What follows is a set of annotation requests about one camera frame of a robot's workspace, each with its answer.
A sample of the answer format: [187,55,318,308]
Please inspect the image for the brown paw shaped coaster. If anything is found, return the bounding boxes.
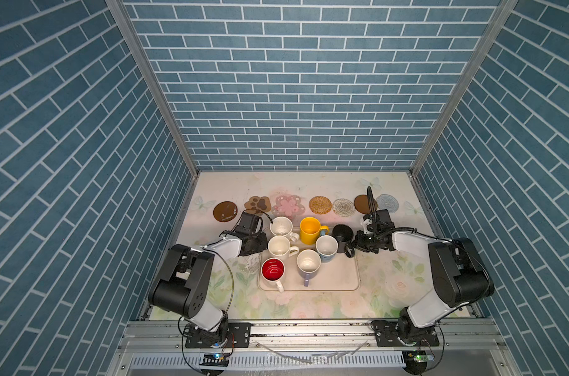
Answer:
[244,196,272,214]

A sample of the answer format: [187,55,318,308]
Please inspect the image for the light blue woven coaster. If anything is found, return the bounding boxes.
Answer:
[376,194,400,213]

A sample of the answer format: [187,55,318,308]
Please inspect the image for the dark brown glossy round coaster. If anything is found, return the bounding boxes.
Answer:
[212,201,238,222]

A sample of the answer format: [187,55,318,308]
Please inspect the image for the brown wooden round coaster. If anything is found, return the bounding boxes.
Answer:
[353,194,378,215]

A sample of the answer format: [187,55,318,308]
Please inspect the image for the black mug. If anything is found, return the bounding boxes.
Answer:
[331,224,355,259]

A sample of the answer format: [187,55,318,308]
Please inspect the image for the pink flower coaster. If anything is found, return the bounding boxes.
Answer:
[272,194,306,219]

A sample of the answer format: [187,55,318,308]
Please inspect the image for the beige serving tray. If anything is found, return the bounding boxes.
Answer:
[258,241,360,292]

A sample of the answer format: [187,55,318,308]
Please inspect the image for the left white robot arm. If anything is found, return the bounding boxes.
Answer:
[148,211,273,333]

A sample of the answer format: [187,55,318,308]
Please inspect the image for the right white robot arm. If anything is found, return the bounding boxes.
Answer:
[353,209,495,332]

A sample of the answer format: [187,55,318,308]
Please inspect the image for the white mug top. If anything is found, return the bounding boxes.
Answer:
[270,216,300,242]

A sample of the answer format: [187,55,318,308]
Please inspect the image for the white mug middle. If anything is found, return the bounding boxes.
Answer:
[268,236,300,261]

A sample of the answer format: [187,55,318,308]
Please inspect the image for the red inside white mug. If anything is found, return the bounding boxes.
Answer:
[261,258,285,293]

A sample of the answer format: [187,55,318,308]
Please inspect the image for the light blue mug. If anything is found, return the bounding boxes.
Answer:
[315,235,339,263]

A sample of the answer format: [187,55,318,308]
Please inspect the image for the yellow mug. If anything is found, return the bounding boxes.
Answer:
[300,217,329,245]

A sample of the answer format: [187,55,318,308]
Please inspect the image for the purple handle white mug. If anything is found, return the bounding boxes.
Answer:
[296,249,321,288]

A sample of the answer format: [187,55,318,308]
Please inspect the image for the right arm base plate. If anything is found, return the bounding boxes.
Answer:
[369,318,440,347]

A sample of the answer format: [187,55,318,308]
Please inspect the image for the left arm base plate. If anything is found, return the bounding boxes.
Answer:
[184,321,252,349]

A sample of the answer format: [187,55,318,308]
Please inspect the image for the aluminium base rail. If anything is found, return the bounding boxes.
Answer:
[117,318,505,353]

